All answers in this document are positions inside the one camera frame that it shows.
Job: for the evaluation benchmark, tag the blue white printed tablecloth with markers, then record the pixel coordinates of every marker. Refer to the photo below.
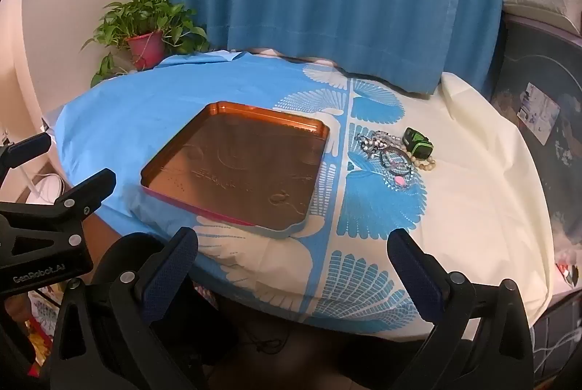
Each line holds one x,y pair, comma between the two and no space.
136,108

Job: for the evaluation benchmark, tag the copper metal tin tray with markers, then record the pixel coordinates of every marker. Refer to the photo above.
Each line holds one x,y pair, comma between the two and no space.
236,163

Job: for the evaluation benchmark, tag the green black watch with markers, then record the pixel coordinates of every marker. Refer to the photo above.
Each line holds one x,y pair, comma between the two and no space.
418,142

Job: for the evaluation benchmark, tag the potted green plant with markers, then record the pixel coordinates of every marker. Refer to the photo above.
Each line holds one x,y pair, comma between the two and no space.
145,47

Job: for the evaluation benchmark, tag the white round appliance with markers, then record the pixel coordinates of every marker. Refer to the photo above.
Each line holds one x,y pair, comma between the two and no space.
47,188

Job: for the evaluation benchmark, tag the white printed label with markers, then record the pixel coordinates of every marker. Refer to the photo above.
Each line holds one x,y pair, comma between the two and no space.
539,113

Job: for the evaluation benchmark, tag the dark printed cover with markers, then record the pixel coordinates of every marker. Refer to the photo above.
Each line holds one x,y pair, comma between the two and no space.
514,67

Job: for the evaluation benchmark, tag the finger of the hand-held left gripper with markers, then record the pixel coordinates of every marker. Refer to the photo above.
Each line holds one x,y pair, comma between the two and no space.
91,190
27,149

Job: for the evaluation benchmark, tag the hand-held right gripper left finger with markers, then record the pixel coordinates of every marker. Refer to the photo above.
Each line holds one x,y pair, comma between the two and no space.
170,272

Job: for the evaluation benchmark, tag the colourful printed bag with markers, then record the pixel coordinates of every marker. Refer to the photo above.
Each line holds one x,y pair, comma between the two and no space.
43,322

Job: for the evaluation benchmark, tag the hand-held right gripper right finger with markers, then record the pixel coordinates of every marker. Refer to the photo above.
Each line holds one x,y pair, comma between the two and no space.
416,276

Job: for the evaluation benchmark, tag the pile of mixed beaded jewelry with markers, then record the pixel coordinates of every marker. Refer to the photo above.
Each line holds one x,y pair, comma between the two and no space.
370,142

